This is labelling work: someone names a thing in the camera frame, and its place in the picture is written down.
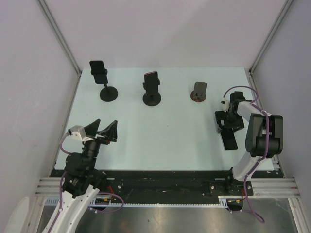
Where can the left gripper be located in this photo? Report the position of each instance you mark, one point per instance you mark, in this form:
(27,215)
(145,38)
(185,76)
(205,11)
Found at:
(110,132)

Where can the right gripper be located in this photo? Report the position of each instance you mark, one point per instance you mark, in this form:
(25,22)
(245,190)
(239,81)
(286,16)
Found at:
(220,115)

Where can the black phone stand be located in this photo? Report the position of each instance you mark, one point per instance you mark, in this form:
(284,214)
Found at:
(151,100)
(108,93)

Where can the purple-edged phone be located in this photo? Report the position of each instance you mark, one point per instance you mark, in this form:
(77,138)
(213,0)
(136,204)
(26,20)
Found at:
(151,83)

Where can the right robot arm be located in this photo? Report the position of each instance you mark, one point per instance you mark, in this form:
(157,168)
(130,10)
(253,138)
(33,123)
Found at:
(264,138)

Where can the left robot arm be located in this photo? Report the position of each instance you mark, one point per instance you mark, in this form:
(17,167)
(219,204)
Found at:
(80,182)

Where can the brown-based phone stand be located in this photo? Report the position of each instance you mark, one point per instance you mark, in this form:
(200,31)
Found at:
(199,92)

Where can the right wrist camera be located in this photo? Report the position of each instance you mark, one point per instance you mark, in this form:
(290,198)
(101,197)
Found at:
(225,103)

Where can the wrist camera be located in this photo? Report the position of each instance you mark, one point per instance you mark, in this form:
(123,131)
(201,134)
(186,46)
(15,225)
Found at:
(78,133)
(225,103)

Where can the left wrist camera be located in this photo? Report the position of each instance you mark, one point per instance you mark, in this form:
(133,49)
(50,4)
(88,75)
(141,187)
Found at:
(78,133)

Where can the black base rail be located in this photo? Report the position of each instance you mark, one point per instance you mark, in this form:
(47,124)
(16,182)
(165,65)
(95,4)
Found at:
(170,185)

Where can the white cable duct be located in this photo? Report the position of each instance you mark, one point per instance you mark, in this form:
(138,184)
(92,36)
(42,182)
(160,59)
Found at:
(203,201)

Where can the left aluminium frame post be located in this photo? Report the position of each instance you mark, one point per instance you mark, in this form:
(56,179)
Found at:
(59,35)

